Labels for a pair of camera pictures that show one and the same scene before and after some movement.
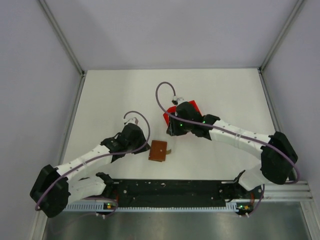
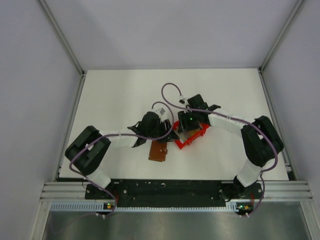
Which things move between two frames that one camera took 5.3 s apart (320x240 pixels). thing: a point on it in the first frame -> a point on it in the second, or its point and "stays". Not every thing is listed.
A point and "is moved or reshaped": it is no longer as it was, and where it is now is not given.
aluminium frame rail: x=59 y=31 stays
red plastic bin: x=172 y=110 is moved or reshaped
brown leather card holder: x=158 y=150 stays
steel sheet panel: x=269 y=221 stays
